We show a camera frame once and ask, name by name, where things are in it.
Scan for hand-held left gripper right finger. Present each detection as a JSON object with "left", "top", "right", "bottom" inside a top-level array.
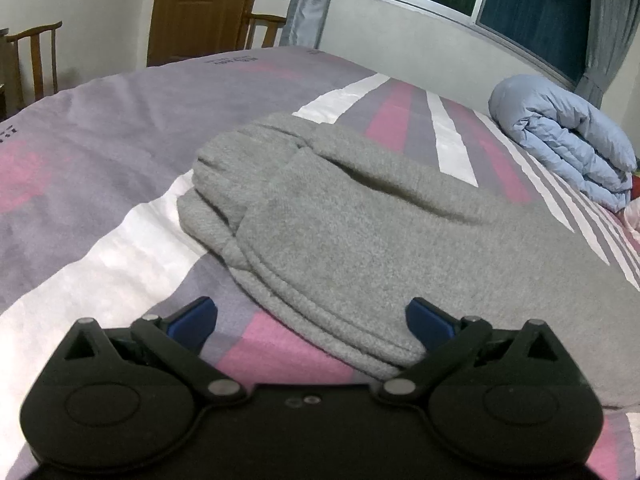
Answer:
[{"left": 377, "top": 297, "right": 576, "bottom": 407}]

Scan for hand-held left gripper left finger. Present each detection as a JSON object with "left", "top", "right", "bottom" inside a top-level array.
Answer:
[{"left": 60, "top": 296, "right": 249, "bottom": 407}]

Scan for grey pants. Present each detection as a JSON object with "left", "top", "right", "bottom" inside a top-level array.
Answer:
[{"left": 176, "top": 111, "right": 640, "bottom": 409}]

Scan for striped purple pink bed sheet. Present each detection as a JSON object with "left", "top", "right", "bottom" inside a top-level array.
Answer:
[{"left": 0, "top": 45, "right": 640, "bottom": 480}]

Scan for folded light blue quilt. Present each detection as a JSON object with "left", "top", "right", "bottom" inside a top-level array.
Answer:
[{"left": 488, "top": 74, "right": 639, "bottom": 212}]

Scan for red cloth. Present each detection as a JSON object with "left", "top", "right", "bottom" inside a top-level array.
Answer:
[{"left": 625, "top": 172, "right": 640, "bottom": 234}]

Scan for wooden chair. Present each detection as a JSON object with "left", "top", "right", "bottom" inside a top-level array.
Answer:
[
  {"left": 244, "top": 12, "right": 288, "bottom": 51},
  {"left": 0, "top": 21, "right": 64, "bottom": 111}
]

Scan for brown wooden door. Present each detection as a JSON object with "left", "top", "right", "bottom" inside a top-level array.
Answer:
[{"left": 146, "top": 0, "right": 266, "bottom": 68}]

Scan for sliding glass window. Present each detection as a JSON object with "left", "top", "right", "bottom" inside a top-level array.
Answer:
[{"left": 333, "top": 0, "right": 599, "bottom": 87}]

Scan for grey curtain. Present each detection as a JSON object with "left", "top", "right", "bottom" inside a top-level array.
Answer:
[
  {"left": 572, "top": 0, "right": 640, "bottom": 112},
  {"left": 278, "top": 0, "right": 344, "bottom": 51}
]

